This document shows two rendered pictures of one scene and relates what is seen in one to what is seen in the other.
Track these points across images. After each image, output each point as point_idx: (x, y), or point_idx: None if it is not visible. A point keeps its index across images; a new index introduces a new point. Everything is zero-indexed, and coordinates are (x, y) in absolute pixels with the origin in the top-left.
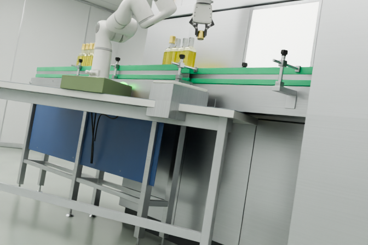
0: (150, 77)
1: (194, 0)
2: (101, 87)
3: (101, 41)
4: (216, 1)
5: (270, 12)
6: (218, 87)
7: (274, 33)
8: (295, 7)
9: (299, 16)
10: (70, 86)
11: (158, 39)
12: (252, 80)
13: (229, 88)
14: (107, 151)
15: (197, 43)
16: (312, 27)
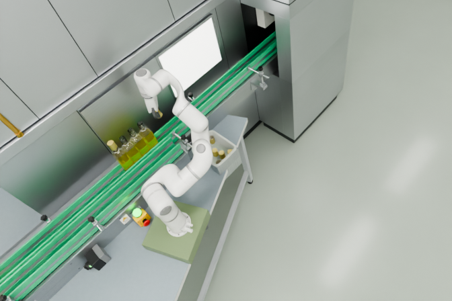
0: None
1: (58, 99)
2: (209, 214)
3: (175, 209)
4: (105, 78)
5: (176, 48)
6: None
7: (187, 59)
8: (196, 31)
9: (201, 35)
10: (196, 250)
11: (32, 170)
12: (222, 97)
13: (213, 114)
14: None
15: (112, 123)
16: (213, 36)
